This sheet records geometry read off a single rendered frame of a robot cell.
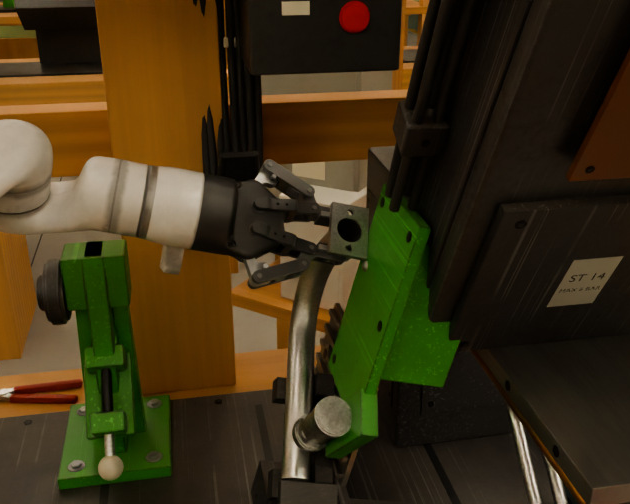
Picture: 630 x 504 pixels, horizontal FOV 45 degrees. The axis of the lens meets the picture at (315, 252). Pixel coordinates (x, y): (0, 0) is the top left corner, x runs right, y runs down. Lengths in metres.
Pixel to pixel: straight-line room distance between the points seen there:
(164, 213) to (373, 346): 0.23
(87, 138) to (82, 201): 0.37
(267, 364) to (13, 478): 0.40
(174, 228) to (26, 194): 0.13
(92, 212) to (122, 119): 0.28
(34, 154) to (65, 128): 0.37
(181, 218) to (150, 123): 0.28
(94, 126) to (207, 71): 0.19
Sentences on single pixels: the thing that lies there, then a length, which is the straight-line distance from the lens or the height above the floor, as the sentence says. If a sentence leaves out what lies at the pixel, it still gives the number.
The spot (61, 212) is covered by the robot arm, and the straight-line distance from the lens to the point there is 0.74.
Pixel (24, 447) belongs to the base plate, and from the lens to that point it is 1.05.
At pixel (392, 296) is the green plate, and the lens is 0.68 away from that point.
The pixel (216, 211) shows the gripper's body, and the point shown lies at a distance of 0.71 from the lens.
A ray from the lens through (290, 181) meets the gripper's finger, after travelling 0.77.
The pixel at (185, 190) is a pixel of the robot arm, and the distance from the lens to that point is 0.71.
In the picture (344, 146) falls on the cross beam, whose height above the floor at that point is 1.21.
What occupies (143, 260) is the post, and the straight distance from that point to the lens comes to 1.03.
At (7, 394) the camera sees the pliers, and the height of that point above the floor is 0.89.
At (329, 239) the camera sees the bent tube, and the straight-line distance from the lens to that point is 0.75.
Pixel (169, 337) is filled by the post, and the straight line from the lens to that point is 1.09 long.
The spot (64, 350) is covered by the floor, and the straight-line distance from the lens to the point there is 3.05.
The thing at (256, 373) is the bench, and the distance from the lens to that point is 1.16.
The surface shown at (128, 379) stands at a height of 1.01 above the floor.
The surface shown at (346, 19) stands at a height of 1.41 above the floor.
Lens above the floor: 1.52
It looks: 24 degrees down
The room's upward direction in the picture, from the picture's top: straight up
